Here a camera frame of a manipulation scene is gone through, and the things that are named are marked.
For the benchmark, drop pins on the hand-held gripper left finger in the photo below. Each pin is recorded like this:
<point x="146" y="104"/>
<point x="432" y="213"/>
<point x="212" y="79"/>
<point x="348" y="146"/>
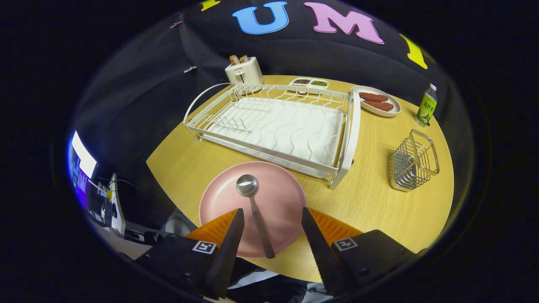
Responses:
<point x="227" y="256"/>

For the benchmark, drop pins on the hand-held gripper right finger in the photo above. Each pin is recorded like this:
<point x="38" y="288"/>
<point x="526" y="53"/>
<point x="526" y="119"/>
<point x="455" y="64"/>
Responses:
<point x="322" y="256"/>

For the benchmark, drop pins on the pink plate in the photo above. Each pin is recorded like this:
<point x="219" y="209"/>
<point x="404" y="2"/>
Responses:
<point x="278" y="198"/>

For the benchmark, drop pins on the white oval plate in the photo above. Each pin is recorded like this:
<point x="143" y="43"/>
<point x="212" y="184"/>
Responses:
<point x="364" y="103"/>

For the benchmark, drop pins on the white divided bean dish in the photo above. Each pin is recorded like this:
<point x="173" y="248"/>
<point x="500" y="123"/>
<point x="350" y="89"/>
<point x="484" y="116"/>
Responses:
<point x="301" y="81"/>

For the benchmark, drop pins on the red sausage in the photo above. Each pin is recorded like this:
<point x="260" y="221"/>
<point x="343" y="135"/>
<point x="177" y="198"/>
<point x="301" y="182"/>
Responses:
<point x="381" y="106"/>
<point x="374" y="97"/>

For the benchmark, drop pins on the computer monitor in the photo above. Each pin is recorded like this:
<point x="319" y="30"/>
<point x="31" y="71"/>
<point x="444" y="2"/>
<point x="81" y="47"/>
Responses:
<point x="82" y="158"/>

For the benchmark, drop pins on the green label drink bottle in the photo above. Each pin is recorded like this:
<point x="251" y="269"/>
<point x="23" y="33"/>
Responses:
<point x="426" y="109"/>

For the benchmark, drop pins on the white toaster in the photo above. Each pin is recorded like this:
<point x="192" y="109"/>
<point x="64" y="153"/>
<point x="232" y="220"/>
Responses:
<point x="244" y="73"/>

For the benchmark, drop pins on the white cloth clip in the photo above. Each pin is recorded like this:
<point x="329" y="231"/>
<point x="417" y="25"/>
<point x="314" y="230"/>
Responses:
<point x="189" y="68"/>

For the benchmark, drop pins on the orange cloth clip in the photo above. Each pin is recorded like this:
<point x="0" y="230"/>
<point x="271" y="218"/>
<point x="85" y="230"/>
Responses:
<point x="176" y="24"/>

